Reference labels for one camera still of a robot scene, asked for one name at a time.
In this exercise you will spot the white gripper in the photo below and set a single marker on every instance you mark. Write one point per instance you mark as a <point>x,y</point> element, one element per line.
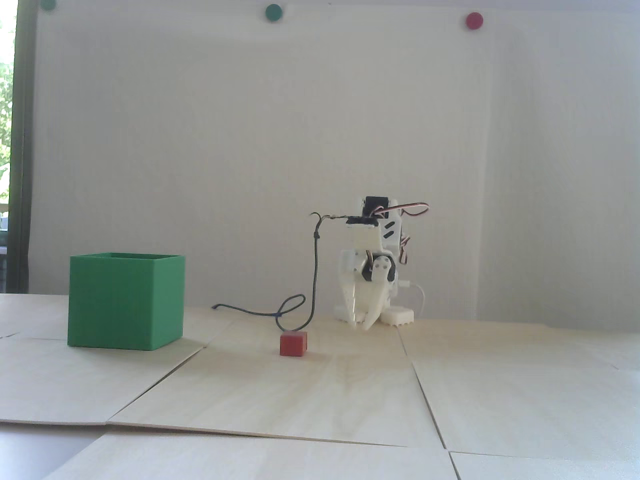
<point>371,289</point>

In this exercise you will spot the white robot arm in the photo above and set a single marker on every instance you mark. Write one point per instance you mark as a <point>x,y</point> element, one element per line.
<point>392,235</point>

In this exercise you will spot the dark window frame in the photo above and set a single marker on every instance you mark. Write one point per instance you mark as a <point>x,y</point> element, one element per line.
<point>22,150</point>

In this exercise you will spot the red block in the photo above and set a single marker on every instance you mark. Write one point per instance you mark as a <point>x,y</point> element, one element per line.
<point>293,345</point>

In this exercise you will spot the red round magnet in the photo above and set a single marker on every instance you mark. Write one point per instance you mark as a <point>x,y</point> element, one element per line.
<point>474,20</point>

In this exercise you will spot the green box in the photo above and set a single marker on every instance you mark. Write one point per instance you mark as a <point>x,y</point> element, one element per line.
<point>125,305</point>

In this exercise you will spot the green round magnet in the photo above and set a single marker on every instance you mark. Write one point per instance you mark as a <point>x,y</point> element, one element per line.
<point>273,12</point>
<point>48,4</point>

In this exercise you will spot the black wrist camera board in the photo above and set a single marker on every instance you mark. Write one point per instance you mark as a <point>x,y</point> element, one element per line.
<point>362,221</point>

